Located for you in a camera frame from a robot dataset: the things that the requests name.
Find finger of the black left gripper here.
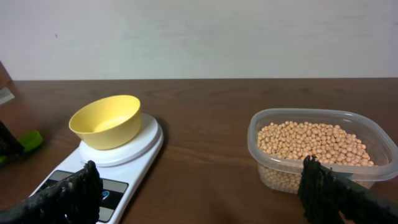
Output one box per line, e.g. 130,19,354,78
0,122,24,156

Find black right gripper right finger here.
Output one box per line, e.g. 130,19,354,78
297,156,397,223

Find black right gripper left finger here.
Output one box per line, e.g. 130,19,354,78
1,161,103,224

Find green plastic measuring scoop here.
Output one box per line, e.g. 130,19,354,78
1,130,43,163

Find white digital kitchen scale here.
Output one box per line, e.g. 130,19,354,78
34,113,164,223

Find yellow plastic bowl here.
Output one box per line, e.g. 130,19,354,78
69,95,142,150

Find clear plastic container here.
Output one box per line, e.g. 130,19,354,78
248,108,397,194

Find pile of soybeans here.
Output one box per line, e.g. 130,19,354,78
248,121,375,194

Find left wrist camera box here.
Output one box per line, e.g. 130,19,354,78
0,87,15,105

